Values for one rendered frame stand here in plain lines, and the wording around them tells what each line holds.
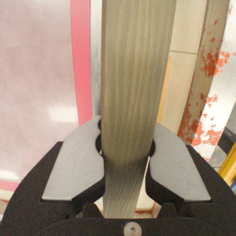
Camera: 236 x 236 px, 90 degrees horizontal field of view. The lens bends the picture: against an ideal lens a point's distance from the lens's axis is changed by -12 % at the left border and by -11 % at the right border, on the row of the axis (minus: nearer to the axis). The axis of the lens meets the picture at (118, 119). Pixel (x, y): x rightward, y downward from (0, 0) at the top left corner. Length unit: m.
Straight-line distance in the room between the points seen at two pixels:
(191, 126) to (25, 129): 0.23
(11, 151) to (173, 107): 0.26
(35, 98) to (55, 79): 0.04
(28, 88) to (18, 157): 0.13
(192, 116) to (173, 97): 0.03
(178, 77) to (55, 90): 0.15
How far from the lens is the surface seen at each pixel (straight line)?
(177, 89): 0.18
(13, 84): 0.21
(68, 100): 0.18
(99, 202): 0.25
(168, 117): 0.19
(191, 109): 0.18
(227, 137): 0.41
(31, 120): 0.21
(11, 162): 0.30
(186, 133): 0.19
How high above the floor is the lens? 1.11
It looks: 62 degrees down
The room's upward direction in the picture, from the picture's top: 178 degrees clockwise
